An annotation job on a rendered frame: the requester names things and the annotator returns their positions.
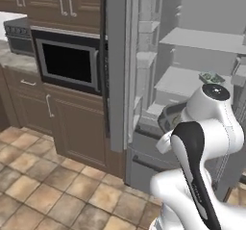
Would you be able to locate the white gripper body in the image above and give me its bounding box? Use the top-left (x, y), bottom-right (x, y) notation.
top-left (155, 132), bottom-right (174, 155)

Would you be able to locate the grey fridge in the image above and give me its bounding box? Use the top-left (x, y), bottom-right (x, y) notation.
top-left (125, 0), bottom-right (246, 200)

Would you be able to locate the dark freezer drawer handle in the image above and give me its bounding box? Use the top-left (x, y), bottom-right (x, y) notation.
top-left (132, 155), bottom-right (181, 174)

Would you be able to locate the silver drawer handle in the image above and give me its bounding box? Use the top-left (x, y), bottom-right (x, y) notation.
top-left (19, 78), bottom-right (37, 88)

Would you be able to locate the black built-in oven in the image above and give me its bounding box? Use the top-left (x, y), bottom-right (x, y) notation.
top-left (30, 27), bottom-right (104, 97)

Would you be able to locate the grey tupperware container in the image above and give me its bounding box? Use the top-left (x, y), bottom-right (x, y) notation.
top-left (198, 70), bottom-right (226, 85)
top-left (158, 102), bottom-right (190, 135)

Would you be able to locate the grey fridge door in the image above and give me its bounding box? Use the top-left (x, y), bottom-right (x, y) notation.
top-left (217, 31), bottom-right (246, 192)
top-left (106, 0), bottom-right (161, 154)

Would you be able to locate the grey freezer drawer front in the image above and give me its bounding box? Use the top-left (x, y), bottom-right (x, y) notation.
top-left (125, 131), bottom-right (206, 196)

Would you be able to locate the silver oven handle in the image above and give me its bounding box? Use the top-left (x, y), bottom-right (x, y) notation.
top-left (91, 49), bottom-right (101, 92)

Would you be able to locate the grey toaster oven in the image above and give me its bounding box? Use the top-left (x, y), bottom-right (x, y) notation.
top-left (3, 16), bottom-right (36, 57)

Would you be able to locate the brown drawer front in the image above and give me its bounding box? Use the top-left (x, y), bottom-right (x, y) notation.
top-left (8, 67), bottom-right (45, 91)

